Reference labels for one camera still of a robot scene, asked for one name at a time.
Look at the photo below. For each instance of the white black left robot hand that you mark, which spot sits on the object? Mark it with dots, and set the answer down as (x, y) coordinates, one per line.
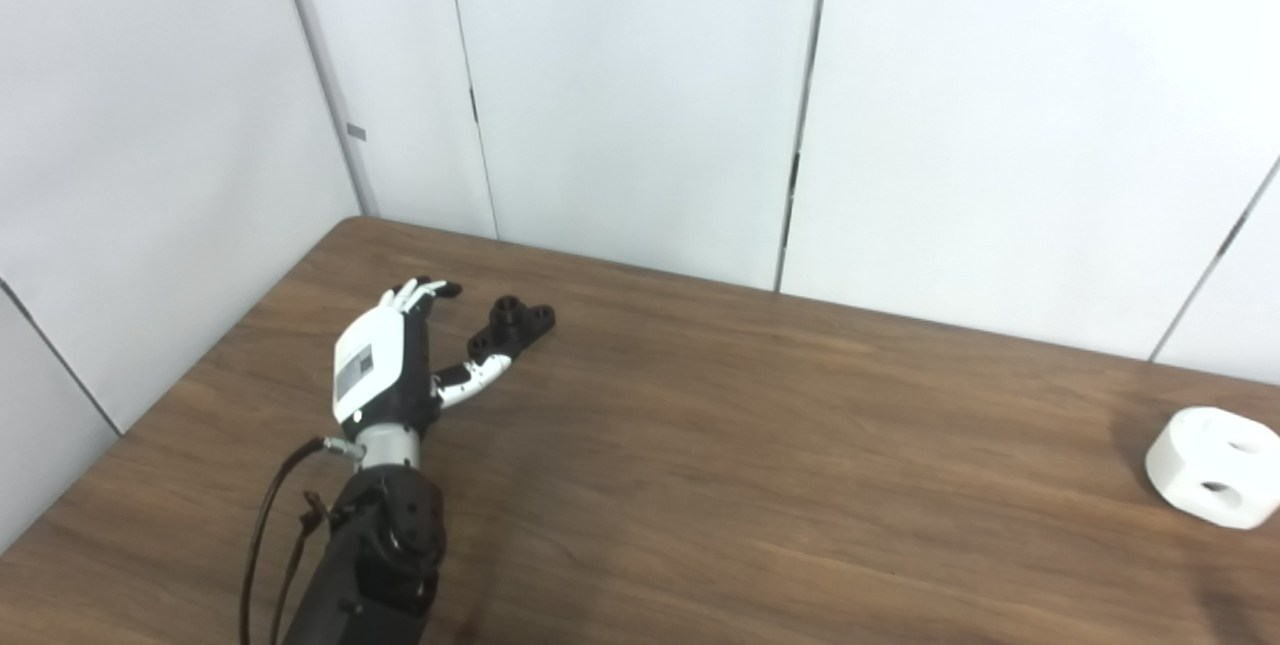
(375, 365)

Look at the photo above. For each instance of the black flanged holder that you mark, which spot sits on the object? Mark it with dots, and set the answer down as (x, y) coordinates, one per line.
(512, 323)

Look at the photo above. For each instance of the round white piece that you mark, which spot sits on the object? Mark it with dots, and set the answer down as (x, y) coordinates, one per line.
(1185, 465)

